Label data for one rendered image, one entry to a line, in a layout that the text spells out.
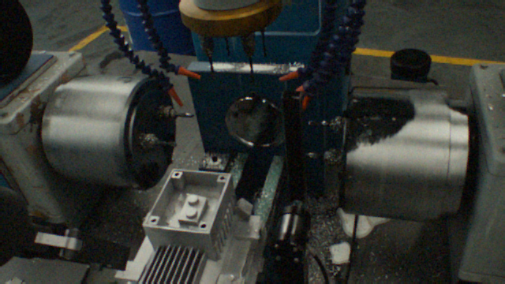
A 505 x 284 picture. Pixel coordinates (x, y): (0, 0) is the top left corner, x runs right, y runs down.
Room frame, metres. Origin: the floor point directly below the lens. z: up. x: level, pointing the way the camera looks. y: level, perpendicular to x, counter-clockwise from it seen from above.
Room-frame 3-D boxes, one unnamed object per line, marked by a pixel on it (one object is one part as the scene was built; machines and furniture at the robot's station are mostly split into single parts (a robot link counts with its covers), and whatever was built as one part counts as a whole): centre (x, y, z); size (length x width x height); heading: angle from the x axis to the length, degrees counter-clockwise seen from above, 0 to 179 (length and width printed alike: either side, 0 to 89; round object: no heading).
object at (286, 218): (0.64, -0.13, 0.92); 0.45 x 0.13 x 0.24; 161
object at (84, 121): (0.84, 0.36, 1.04); 0.37 x 0.25 x 0.25; 71
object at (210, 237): (0.47, 0.11, 1.11); 0.12 x 0.11 x 0.07; 162
